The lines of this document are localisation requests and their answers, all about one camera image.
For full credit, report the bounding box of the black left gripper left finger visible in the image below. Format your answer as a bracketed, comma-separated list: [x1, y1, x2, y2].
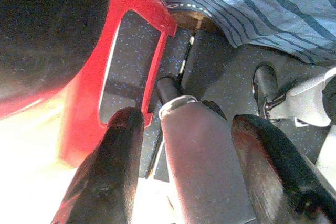
[51, 106, 145, 224]

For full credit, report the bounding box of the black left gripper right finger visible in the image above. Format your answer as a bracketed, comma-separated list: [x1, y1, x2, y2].
[230, 114, 336, 224]

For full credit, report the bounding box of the dark garment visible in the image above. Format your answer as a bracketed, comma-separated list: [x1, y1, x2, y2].
[0, 0, 114, 101]

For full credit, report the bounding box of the blue grey patterned cloth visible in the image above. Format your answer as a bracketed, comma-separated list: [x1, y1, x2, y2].
[156, 0, 336, 65]

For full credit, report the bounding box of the red plastic laundry basket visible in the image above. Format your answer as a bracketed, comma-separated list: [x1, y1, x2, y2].
[0, 0, 178, 172]

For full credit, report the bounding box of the round wooden stool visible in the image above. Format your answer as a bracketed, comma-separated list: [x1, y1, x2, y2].
[170, 8, 224, 34]

